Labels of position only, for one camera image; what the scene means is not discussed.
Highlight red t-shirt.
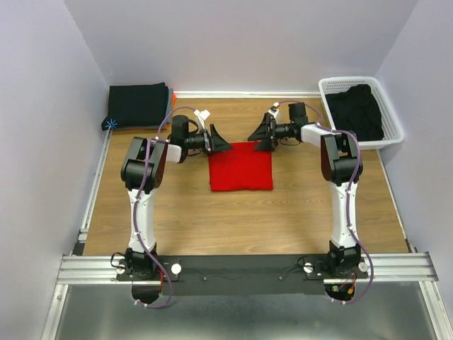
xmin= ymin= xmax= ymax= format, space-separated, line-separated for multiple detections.
xmin=208 ymin=142 xmax=273 ymax=192

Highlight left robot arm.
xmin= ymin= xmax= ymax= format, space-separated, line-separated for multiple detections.
xmin=115 ymin=110 xmax=232 ymax=279

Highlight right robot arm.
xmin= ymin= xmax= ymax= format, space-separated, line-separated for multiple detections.
xmin=248 ymin=101 xmax=363 ymax=273

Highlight folded orange t-shirt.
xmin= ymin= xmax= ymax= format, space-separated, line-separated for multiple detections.
xmin=163 ymin=94 xmax=176 ymax=130

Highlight folded grey t-shirt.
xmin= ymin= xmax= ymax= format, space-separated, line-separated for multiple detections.
xmin=165 ymin=88 xmax=174 ymax=125

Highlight folded black t-shirt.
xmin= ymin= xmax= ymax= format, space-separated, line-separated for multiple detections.
xmin=101 ymin=82 xmax=171 ymax=131

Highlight black clothes in basket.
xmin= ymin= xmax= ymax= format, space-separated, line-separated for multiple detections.
xmin=326 ymin=84 xmax=384 ymax=142

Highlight white plastic laundry basket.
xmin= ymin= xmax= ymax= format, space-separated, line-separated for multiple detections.
xmin=319 ymin=76 xmax=404 ymax=149

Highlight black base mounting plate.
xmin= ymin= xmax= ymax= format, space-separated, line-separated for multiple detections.
xmin=112 ymin=254 xmax=368 ymax=300

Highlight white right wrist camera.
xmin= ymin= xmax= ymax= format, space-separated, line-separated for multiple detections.
xmin=268 ymin=102 xmax=281 ymax=123

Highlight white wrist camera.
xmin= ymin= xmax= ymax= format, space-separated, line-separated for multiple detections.
xmin=268 ymin=102 xmax=281 ymax=123
xmin=193 ymin=110 xmax=210 ymax=131

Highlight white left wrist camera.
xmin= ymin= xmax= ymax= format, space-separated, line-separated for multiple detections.
xmin=193 ymin=110 xmax=210 ymax=131

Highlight aluminium frame rail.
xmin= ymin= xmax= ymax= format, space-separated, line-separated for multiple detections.
xmin=57 ymin=253 xmax=438 ymax=285

